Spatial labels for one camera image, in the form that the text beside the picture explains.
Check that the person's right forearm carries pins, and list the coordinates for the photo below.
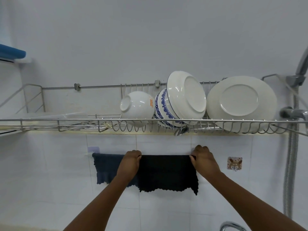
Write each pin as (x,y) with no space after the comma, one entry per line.
(250,202)

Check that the person's right hand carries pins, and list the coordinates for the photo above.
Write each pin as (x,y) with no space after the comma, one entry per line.
(204,159)

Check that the person's left forearm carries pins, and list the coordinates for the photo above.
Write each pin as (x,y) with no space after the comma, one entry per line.
(101,202)

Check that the blue patterned white bowl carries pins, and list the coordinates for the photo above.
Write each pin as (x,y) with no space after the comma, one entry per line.
(162,109)

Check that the large white plate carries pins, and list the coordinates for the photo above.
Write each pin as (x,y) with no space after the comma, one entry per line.
(240,98)

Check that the chrome faucet spout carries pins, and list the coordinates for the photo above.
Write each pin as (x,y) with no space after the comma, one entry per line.
(231,226)

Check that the clear adhesive towel bar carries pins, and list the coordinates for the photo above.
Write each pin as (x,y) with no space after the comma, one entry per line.
(92,151)

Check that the large white blue-rimmed bowl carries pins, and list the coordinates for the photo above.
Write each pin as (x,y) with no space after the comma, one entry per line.
(186,95)

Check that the person's left hand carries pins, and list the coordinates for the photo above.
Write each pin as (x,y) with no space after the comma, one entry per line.
(129,163)

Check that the metal shower head holder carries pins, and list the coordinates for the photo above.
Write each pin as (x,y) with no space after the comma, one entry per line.
(298,74)

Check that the person's left fingers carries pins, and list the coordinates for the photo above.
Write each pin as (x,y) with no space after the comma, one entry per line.
(134,155)

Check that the dark blue dish cloth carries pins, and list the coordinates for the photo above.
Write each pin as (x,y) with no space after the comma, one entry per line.
(105,168)

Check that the black dish cloth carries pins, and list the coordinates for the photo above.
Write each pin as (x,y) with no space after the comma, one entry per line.
(166,172)

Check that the small white bowl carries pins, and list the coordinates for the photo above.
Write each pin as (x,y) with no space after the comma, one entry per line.
(138,107)

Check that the person's right fingers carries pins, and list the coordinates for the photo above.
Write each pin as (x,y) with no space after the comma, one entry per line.
(198,151)

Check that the animal print wall hook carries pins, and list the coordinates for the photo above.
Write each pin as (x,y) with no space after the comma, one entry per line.
(234,163)

